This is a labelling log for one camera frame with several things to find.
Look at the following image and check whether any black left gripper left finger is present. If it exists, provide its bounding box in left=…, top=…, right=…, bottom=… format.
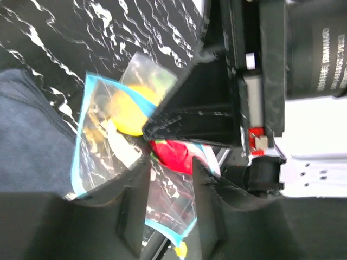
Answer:
left=1, top=157, right=151, bottom=259

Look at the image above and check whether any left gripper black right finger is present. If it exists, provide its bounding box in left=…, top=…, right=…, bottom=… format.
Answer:
left=192, top=157, right=346, bottom=259

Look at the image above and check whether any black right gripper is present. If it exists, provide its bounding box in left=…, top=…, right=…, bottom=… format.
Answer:
left=143, top=1, right=287, bottom=156

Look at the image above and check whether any fake orange fruit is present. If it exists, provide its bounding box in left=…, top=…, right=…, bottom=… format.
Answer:
left=108, top=84, right=160, bottom=137

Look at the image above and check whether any clear zip top bag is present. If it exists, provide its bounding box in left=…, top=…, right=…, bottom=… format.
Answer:
left=71, top=53, right=220, bottom=259

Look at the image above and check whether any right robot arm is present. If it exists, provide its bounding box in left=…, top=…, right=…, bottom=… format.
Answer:
left=143, top=1, right=346, bottom=198

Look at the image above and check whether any folded grey-blue towel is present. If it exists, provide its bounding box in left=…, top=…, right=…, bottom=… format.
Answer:
left=1, top=69, right=76, bottom=200

